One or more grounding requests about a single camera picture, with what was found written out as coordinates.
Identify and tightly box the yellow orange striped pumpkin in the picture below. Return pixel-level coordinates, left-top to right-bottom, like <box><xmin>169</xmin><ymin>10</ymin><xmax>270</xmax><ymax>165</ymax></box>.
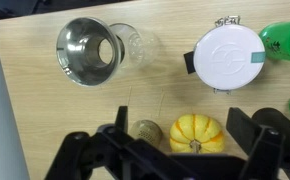
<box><xmin>169</xmin><ymin>113</ymin><xmax>225</xmax><ymax>155</ymax></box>

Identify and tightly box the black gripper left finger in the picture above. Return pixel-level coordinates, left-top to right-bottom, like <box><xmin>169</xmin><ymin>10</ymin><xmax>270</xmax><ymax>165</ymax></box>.
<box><xmin>114</xmin><ymin>105</ymin><xmax>130</xmax><ymax>136</ymax></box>

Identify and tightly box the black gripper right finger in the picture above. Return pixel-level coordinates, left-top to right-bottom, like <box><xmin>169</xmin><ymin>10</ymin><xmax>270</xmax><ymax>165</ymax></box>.
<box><xmin>225</xmin><ymin>107</ymin><xmax>264</xmax><ymax>156</ymax></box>

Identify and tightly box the glass carafe with steel funnel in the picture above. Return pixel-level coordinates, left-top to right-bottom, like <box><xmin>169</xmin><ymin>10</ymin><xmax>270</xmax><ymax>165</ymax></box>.
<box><xmin>55</xmin><ymin>16</ymin><xmax>161</xmax><ymax>88</ymax></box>

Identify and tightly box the clip jar with white lid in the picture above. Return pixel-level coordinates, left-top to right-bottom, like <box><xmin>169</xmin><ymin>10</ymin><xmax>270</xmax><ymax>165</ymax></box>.
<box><xmin>183</xmin><ymin>14</ymin><xmax>266</xmax><ymax>96</ymax></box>

